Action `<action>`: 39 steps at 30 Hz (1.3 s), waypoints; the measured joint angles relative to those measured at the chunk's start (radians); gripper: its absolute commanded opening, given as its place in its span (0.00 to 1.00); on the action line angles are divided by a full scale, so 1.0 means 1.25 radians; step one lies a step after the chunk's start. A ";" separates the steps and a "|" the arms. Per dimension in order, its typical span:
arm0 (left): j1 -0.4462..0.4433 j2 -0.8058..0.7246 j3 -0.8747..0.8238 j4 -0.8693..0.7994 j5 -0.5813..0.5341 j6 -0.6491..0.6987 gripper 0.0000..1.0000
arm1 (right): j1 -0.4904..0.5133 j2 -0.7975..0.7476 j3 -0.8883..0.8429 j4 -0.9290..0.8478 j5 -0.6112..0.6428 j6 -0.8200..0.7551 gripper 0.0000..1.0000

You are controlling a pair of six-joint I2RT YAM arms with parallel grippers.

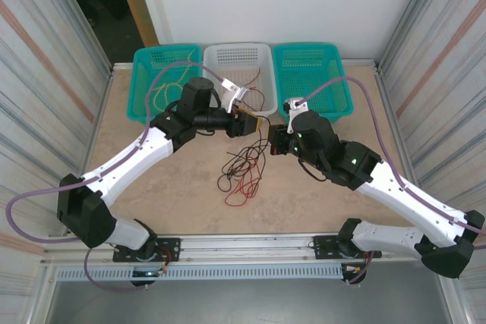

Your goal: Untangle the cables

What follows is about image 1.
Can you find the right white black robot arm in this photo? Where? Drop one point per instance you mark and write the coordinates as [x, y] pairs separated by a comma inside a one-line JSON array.
[[398, 195]]

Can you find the teal plastic basket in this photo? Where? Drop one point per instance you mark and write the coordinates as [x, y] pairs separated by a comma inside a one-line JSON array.
[[163, 58], [315, 73]]

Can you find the white plastic basket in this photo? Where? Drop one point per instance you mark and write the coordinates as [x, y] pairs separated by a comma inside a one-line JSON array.
[[239, 58]]

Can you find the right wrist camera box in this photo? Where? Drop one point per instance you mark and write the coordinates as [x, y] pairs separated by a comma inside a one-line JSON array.
[[293, 106]]

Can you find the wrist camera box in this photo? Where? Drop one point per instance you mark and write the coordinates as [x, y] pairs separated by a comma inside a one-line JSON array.
[[233, 92], [293, 106]]

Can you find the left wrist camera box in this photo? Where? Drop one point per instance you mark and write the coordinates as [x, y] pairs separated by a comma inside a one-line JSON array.
[[233, 92]]

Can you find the aluminium mounting rail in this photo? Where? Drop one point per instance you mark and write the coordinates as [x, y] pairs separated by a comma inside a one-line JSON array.
[[247, 242]]

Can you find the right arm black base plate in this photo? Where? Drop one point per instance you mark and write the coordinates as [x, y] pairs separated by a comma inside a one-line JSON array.
[[322, 244]]

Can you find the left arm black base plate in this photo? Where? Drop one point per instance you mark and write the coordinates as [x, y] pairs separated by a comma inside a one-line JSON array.
[[171, 248]]

